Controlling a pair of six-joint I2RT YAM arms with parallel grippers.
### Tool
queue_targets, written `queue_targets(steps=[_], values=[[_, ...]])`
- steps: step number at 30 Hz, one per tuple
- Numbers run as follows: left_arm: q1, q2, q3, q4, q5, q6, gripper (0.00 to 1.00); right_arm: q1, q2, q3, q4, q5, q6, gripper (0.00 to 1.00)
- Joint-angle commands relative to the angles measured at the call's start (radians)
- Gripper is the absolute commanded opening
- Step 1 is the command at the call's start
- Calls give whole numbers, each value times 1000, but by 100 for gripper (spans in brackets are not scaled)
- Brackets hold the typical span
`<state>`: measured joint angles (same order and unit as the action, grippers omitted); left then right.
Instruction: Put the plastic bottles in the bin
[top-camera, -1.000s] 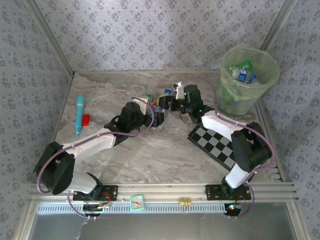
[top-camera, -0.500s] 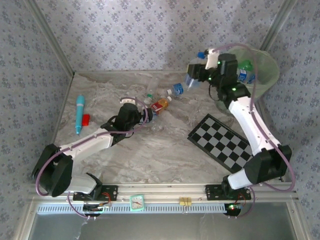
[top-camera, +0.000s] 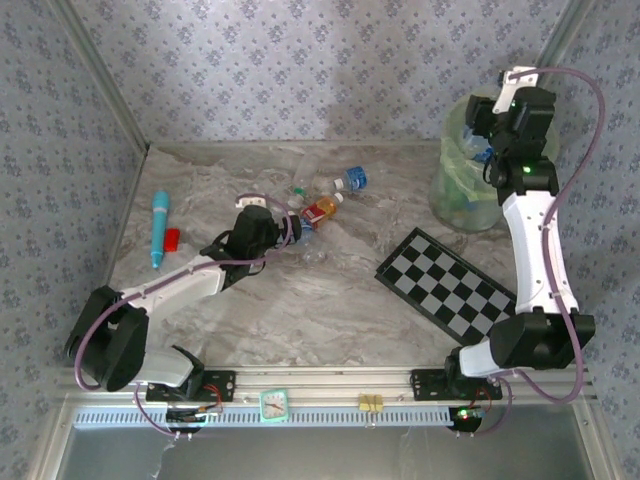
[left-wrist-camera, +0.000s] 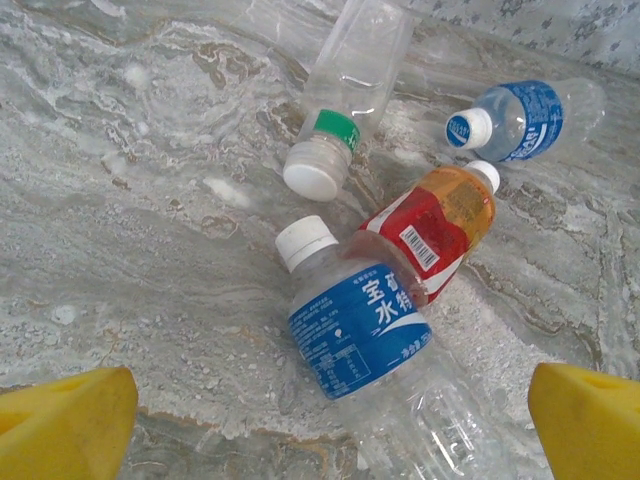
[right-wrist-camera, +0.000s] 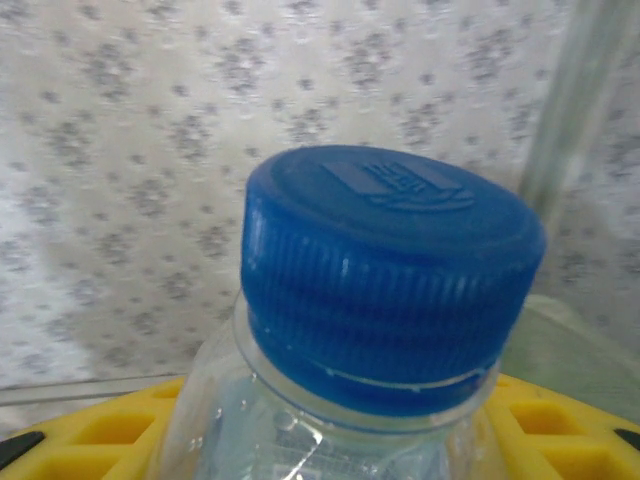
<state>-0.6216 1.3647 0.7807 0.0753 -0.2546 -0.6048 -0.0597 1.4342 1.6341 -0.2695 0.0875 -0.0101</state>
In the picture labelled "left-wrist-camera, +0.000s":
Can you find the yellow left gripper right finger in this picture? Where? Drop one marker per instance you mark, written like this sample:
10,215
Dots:
590,435

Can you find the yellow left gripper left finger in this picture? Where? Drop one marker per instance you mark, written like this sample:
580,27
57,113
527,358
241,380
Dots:
60,435

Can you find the red orange label bottle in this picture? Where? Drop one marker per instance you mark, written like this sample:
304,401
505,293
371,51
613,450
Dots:
430,235

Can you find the blue label bottle white cap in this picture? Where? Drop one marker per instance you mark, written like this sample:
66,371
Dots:
530,120
350,335

